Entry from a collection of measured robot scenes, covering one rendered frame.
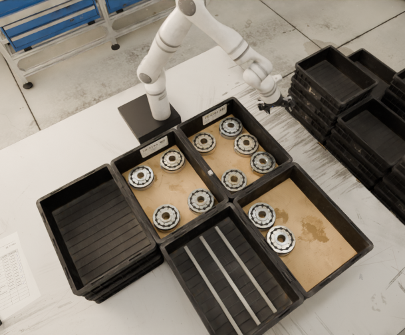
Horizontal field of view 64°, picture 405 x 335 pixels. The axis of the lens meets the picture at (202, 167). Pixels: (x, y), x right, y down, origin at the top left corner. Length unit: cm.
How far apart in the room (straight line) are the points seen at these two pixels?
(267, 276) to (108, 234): 60
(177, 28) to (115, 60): 197
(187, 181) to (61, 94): 190
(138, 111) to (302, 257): 101
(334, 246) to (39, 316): 111
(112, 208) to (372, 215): 107
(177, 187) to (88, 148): 56
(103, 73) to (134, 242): 204
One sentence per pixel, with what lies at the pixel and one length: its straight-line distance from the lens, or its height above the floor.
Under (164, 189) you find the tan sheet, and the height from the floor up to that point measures 83.
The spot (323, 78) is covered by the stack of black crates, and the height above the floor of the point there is 49.
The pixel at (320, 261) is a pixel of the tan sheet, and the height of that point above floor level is 83.
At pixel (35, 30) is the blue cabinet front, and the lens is 296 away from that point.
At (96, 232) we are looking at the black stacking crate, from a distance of 131.
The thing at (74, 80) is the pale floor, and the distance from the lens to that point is 309.
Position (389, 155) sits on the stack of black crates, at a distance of 215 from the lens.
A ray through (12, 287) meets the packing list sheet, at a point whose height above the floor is 70.
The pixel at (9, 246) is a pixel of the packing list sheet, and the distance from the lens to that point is 159.
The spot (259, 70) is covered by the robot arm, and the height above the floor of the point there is 122.
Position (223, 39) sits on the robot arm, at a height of 131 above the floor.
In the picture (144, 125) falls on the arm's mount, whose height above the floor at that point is 75.
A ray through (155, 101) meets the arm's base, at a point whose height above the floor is 89.
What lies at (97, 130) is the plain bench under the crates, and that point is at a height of 70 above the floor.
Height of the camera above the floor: 200
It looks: 60 degrees down
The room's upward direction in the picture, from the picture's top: 4 degrees counter-clockwise
